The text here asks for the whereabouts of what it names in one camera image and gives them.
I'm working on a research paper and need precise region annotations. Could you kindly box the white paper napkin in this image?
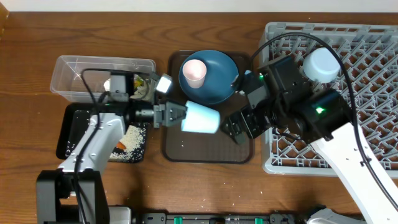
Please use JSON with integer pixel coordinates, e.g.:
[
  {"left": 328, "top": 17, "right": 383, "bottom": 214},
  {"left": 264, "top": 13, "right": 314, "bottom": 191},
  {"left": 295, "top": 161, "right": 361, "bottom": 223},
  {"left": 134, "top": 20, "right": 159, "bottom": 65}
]
[{"left": 130, "top": 85, "right": 154, "bottom": 101}]

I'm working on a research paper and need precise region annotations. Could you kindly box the pile of white rice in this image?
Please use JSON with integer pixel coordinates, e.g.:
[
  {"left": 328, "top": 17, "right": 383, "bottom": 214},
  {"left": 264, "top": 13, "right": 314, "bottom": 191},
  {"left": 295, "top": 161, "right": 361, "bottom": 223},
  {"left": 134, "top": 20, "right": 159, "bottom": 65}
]
[{"left": 60, "top": 110, "right": 147, "bottom": 163}]

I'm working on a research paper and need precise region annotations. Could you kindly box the light blue cup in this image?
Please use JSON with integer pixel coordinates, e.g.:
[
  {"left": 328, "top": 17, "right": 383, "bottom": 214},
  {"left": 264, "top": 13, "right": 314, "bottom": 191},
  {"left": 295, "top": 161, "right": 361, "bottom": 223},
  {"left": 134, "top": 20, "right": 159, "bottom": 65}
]
[{"left": 181, "top": 101, "right": 221, "bottom": 134}]

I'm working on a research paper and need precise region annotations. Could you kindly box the yellow green snack wrapper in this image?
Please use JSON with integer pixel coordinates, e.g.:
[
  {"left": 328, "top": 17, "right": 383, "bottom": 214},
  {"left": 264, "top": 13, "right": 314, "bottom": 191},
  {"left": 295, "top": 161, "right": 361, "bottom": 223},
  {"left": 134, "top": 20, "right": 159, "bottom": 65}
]
[{"left": 134, "top": 74, "right": 145, "bottom": 89}]

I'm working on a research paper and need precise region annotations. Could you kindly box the orange carrot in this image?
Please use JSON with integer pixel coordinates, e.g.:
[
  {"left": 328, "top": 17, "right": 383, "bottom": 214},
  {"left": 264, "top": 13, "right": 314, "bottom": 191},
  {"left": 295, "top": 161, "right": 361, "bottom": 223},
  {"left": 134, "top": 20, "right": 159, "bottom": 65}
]
[{"left": 116, "top": 142, "right": 126, "bottom": 150}]

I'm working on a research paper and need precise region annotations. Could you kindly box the light blue bowl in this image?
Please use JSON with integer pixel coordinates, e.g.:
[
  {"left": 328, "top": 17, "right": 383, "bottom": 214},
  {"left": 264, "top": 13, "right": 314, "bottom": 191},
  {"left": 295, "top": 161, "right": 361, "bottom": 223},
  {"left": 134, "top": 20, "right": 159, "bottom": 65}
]
[{"left": 303, "top": 47, "right": 340, "bottom": 83}]

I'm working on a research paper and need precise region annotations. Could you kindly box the pink cup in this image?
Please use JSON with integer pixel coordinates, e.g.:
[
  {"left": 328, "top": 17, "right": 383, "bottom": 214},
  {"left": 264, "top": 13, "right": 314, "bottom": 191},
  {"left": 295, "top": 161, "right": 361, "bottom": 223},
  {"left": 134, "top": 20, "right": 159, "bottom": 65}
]
[{"left": 182, "top": 59, "right": 207, "bottom": 88}]

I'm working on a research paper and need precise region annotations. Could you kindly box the white tissue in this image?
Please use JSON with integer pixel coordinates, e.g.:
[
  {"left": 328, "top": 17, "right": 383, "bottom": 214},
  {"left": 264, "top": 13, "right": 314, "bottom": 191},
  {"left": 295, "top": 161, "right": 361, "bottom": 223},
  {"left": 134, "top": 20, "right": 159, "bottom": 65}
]
[{"left": 103, "top": 79, "right": 110, "bottom": 91}]

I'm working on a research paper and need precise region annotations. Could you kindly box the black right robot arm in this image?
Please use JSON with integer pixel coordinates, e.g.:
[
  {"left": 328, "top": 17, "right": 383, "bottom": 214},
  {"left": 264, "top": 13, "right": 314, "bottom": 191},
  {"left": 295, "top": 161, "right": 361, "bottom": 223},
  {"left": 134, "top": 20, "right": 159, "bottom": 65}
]
[{"left": 221, "top": 82, "right": 397, "bottom": 223}]

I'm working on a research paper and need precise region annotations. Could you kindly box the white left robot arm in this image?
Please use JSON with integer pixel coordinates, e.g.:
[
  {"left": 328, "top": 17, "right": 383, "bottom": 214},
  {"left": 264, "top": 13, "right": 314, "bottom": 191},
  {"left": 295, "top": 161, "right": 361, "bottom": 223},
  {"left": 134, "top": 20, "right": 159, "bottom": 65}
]
[{"left": 36, "top": 91, "right": 188, "bottom": 223}]

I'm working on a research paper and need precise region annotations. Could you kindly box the grey dishwasher rack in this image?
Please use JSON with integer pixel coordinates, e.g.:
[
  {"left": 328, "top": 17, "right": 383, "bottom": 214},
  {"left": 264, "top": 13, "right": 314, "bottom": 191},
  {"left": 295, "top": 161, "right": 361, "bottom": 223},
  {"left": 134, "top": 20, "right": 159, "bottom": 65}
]
[{"left": 259, "top": 22, "right": 397, "bottom": 179}]

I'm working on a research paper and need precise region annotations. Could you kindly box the brown serving tray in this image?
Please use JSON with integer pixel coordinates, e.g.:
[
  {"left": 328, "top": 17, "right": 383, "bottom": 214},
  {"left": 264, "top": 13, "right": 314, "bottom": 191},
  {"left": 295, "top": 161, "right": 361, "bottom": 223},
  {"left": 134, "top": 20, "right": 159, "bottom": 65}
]
[{"left": 162, "top": 50, "right": 255, "bottom": 164}]

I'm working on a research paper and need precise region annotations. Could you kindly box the dark blue plate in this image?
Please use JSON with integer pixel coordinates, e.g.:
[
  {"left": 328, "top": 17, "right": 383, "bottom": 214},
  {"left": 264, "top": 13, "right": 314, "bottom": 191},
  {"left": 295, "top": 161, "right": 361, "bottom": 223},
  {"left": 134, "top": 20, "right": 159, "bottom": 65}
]
[{"left": 178, "top": 50, "right": 239, "bottom": 105}]

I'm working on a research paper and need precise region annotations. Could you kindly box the clear plastic bin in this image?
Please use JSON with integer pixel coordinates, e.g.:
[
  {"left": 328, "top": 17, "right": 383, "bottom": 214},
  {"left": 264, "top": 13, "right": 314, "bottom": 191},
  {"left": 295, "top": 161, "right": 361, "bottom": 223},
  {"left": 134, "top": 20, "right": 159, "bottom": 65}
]
[{"left": 50, "top": 55, "right": 156, "bottom": 103}]

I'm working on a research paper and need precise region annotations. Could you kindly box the black plastic tray bin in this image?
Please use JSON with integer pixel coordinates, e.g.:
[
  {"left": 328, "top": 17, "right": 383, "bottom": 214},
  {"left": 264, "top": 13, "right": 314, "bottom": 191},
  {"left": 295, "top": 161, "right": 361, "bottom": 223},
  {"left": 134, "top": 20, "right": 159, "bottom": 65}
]
[{"left": 56, "top": 103, "right": 149, "bottom": 164}]

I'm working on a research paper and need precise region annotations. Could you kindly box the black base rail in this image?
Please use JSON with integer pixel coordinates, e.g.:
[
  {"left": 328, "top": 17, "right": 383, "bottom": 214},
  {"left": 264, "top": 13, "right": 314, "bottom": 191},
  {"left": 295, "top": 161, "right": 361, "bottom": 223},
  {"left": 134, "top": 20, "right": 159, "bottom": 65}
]
[{"left": 105, "top": 205, "right": 368, "bottom": 224}]

